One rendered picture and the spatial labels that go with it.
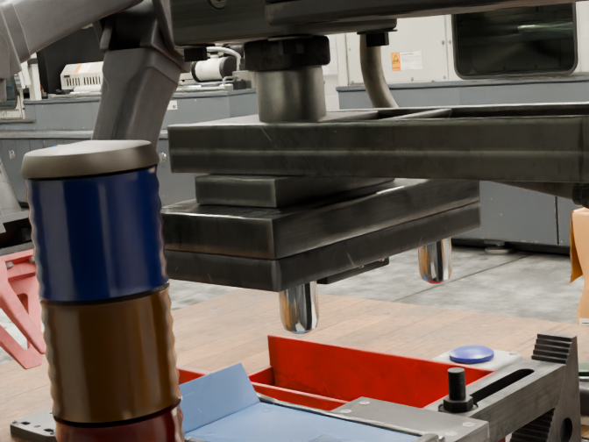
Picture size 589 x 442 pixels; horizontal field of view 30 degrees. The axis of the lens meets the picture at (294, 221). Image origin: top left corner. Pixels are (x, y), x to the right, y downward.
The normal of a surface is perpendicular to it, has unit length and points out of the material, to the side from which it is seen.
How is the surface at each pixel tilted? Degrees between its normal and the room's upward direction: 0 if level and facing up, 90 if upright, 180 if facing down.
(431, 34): 90
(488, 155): 90
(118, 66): 61
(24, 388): 0
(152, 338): 104
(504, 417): 90
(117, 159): 72
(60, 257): 76
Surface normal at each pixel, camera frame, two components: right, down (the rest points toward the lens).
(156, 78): 0.75, 0.23
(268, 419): -0.08, -0.98
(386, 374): -0.67, 0.17
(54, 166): -0.34, -0.15
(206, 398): 0.60, -0.45
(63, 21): 0.86, 0.06
